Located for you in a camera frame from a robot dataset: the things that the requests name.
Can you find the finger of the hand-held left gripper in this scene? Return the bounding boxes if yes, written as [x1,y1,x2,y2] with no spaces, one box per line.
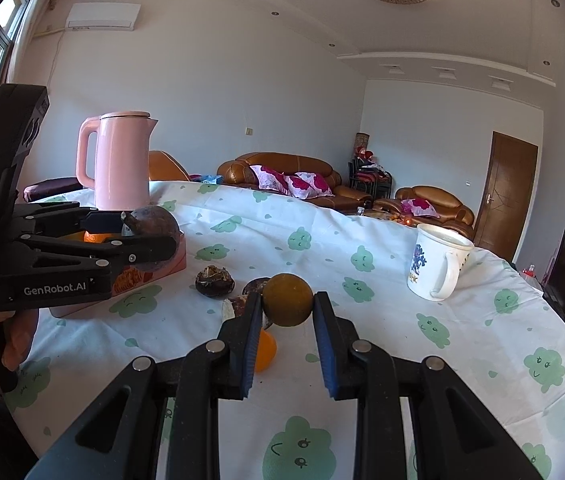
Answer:
[15,201,128,242]
[18,234,178,276]

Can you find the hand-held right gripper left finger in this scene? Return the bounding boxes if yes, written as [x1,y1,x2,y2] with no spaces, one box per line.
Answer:
[37,292,263,480]

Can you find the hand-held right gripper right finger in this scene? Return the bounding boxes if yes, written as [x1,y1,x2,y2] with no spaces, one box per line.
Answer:
[313,291,546,480]

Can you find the purple passion fruit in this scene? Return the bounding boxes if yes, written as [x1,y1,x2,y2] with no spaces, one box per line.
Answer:
[122,206,182,263]

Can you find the pink metal tin box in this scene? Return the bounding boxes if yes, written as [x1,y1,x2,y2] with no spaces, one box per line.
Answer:
[50,210,186,318]

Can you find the brown longan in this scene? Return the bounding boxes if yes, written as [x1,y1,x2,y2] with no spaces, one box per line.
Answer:
[262,273,314,326]

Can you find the dark water chestnut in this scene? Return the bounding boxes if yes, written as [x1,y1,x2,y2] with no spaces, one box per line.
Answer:
[195,265,234,300]
[241,277,270,297]

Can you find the person's left hand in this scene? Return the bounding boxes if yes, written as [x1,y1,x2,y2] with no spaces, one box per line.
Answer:
[0,295,40,378]

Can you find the purple cushioned stool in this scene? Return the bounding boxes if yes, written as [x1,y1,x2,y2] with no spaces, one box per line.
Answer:
[23,176,83,201]

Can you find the pink electric kettle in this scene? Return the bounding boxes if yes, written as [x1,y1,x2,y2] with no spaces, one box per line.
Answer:
[76,111,159,212]

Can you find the wooden chair back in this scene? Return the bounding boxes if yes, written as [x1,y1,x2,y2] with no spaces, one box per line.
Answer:
[148,150,190,182]

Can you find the white floral mug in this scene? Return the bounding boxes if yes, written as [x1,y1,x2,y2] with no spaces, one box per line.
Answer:
[407,223,475,302]

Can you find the wooden coffee table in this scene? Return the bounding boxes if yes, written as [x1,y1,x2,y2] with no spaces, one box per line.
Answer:
[347,207,421,226]

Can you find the pink floral pillow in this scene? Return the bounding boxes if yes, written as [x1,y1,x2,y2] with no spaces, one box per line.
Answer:
[401,198,441,219]
[250,165,293,193]
[287,172,336,198]

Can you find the brown leather sofa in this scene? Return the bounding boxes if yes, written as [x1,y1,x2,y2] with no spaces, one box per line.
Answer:
[216,152,363,211]

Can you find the stacked dark chairs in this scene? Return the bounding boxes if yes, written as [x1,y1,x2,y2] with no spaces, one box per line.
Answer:
[347,157,393,201]

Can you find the brown leather armchair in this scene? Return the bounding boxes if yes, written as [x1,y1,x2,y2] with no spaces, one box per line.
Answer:
[375,186,475,241]

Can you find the white air conditioner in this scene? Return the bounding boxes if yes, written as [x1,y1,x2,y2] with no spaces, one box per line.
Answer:
[65,3,142,30]

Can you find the low television cabinet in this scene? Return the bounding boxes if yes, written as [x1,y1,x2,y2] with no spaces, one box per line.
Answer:
[515,260,553,296]

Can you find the brown wooden door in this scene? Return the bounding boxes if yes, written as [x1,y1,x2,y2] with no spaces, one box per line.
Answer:
[473,131,539,263]

